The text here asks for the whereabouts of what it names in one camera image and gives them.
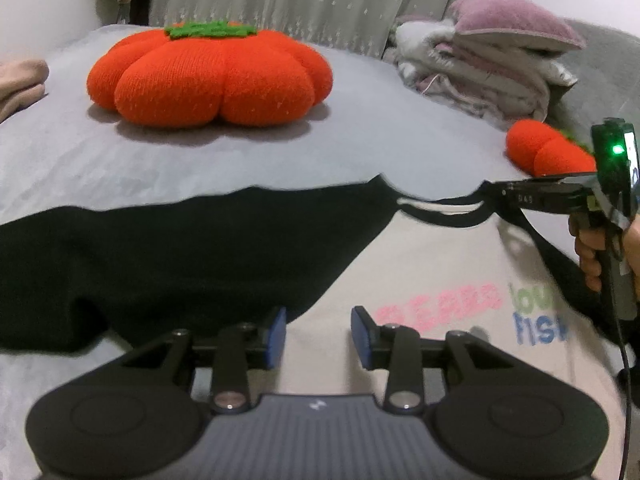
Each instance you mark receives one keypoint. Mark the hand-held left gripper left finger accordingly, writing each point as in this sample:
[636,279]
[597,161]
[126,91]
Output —
[277,337]

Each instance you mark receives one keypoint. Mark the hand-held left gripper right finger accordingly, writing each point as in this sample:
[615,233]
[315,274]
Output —
[360,337]

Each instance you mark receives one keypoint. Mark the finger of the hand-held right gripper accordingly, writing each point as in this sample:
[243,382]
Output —
[540,195]

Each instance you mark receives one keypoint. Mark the black and cream shirt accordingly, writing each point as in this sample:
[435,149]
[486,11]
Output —
[200,260]

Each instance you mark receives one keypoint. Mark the person's right hand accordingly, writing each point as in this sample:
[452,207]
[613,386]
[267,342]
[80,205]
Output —
[589,260]

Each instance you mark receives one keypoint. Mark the small orange pumpkin pillow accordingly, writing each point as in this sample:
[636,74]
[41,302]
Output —
[545,152]

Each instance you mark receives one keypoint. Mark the grey quilted blanket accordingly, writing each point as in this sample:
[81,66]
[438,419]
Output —
[605,75]

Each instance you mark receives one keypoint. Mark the folded quilt pile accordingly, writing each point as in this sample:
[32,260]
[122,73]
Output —
[480,80]

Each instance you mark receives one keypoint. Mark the purple pillow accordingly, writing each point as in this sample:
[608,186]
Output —
[510,20]

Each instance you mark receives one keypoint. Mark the large orange pumpkin pillow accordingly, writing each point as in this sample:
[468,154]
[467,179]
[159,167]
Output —
[200,80]

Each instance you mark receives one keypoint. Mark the pink folded cloth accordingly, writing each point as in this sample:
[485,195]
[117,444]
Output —
[20,87]

